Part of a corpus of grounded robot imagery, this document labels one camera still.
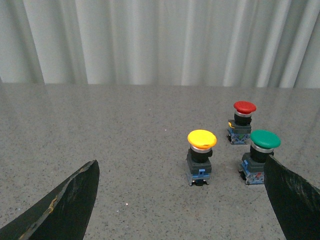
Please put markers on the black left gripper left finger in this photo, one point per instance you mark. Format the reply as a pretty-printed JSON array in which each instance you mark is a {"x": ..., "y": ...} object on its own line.
[{"x": 63, "y": 214}]

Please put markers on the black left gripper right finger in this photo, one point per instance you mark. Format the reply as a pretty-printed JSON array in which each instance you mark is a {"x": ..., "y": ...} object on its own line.
[{"x": 295, "y": 202}]

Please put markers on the yellow mushroom push button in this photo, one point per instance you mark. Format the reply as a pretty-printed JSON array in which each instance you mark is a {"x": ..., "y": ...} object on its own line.
[{"x": 198, "y": 165}]

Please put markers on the green mushroom push button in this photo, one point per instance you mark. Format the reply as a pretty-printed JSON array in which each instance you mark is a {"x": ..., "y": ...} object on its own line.
[{"x": 251, "y": 168}]

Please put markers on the red mushroom push button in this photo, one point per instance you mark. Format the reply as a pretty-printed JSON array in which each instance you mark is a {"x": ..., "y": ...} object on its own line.
[{"x": 239, "y": 128}]

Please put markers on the white pleated curtain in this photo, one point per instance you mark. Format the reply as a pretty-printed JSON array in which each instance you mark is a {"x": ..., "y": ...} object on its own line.
[{"x": 230, "y": 43}]

